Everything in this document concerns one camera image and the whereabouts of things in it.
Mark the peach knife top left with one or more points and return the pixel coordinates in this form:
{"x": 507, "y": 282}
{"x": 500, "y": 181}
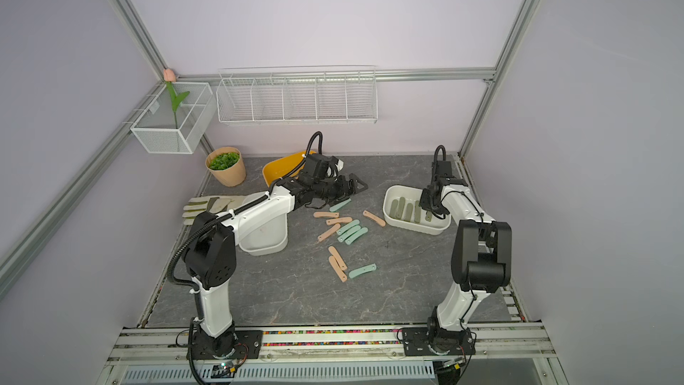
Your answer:
{"x": 326, "y": 215}

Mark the artificial pink tulip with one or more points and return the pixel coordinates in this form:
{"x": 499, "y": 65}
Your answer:
{"x": 175, "y": 97}

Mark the small white mesh basket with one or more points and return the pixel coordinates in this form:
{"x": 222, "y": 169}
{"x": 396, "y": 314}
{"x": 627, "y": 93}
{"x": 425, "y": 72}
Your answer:
{"x": 155, "y": 127}

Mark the peach knife upright middle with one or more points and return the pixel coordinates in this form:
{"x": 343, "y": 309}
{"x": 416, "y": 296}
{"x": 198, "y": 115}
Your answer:
{"x": 330, "y": 232}

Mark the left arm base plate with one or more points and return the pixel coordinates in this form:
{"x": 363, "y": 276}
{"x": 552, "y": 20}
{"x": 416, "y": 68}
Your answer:
{"x": 232, "y": 344}

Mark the peach knife bottom of pile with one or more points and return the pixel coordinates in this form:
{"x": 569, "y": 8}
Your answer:
{"x": 338, "y": 270}

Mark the olive knife apart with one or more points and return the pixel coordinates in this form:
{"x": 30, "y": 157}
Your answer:
{"x": 394, "y": 208}

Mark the peach knife top right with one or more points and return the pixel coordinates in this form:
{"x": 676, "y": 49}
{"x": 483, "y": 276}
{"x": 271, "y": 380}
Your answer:
{"x": 374, "y": 218}

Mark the yellow plastic basin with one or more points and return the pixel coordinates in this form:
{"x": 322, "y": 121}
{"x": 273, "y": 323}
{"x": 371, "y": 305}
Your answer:
{"x": 279, "y": 167}

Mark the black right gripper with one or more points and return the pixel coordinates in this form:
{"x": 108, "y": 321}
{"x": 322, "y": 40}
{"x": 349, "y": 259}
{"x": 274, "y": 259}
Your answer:
{"x": 424, "y": 201}

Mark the peach plastic plant pot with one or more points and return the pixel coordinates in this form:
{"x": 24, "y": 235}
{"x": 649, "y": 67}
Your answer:
{"x": 233, "y": 176}

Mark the peach knife lower middle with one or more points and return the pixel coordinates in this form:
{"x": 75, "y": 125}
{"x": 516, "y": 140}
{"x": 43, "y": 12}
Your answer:
{"x": 338, "y": 258}

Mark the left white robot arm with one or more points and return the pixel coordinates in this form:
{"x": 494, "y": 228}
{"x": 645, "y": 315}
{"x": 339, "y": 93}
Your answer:
{"x": 206, "y": 260}

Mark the peach knife top centre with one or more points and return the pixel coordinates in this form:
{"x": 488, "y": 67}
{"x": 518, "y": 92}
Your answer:
{"x": 339, "y": 220}

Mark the beige green work glove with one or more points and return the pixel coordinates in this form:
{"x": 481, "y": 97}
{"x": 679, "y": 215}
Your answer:
{"x": 213, "y": 204}

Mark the white basin with knives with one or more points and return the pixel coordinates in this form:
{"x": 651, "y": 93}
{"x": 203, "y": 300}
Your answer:
{"x": 435, "y": 227}

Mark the green artificial plant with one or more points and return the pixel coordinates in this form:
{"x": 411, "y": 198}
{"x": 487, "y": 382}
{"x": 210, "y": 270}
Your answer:
{"x": 224, "y": 161}

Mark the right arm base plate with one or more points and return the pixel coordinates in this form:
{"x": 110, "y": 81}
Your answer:
{"x": 424, "y": 341}

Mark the white wire wall shelf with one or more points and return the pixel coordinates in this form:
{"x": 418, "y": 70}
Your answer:
{"x": 293, "y": 94}

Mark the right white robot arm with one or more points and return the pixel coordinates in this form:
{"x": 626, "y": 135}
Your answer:
{"x": 481, "y": 257}

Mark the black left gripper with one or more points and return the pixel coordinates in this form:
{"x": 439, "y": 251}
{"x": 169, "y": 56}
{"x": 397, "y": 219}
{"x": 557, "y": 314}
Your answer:
{"x": 344, "y": 192}

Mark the mint knife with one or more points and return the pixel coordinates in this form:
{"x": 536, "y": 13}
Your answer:
{"x": 348, "y": 233}
{"x": 361, "y": 270}
{"x": 339, "y": 206}
{"x": 348, "y": 226}
{"x": 357, "y": 235}

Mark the mint knife top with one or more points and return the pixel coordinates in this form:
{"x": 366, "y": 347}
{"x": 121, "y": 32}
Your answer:
{"x": 339, "y": 206}

